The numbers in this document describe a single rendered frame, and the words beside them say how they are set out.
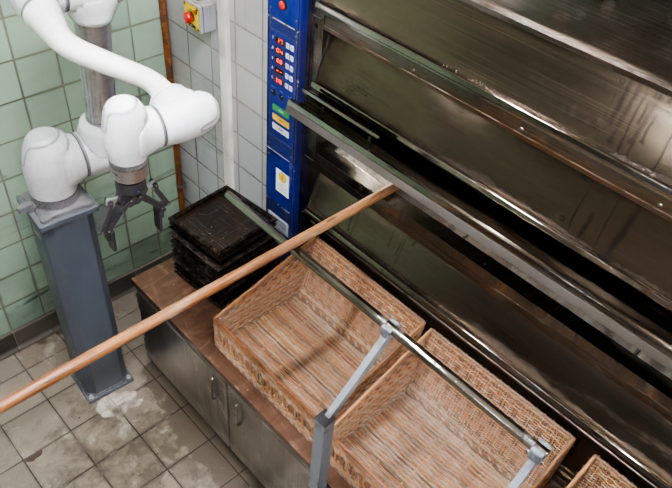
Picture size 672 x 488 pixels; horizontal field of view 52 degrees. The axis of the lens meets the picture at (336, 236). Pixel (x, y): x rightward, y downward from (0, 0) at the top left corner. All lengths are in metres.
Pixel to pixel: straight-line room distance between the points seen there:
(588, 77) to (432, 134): 0.49
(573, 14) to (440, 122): 0.50
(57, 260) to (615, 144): 1.84
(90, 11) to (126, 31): 0.80
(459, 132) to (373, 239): 0.60
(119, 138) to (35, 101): 1.21
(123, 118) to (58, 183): 0.84
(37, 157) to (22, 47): 0.50
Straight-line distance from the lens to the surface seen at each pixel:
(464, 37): 1.82
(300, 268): 2.60
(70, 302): 2.75
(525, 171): 1.83
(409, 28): 1.91
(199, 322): 2.63
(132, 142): 1.64
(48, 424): 3.18
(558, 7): 1.66
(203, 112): 1.71
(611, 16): 1.61
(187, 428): 3.05
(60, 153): 2.37
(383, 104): 2.06
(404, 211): 2.19
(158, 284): 2.78
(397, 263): 2.30
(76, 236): 2.55
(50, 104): 2.85
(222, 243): 2.49
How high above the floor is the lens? 2.57
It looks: 42 degrees down
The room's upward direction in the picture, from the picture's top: 6 degrees clockwise
